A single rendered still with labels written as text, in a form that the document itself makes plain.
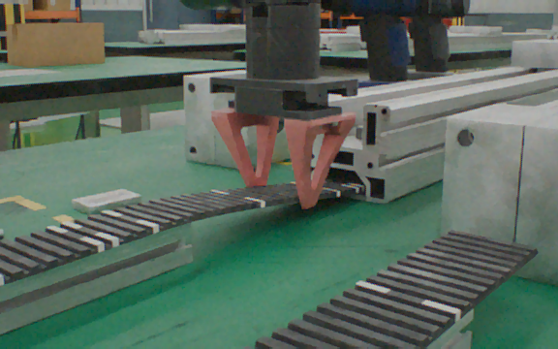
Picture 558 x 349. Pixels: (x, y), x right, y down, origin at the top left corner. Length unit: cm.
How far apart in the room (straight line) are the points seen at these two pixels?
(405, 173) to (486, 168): 17
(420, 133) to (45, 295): 36
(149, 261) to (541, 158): 24
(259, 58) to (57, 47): 203
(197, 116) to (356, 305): 46
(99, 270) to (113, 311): 3
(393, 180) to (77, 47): 205
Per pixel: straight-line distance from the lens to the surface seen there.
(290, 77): 48
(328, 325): 27
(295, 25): 48
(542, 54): 109
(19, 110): 188
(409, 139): 58
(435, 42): 115
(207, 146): 71
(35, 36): 246
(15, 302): 37
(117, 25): 1259
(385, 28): 96
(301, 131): 46
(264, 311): 36
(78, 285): 38
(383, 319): 28
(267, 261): 43
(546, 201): 41
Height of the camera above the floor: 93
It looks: 13 degrees down
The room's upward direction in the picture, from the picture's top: straight up
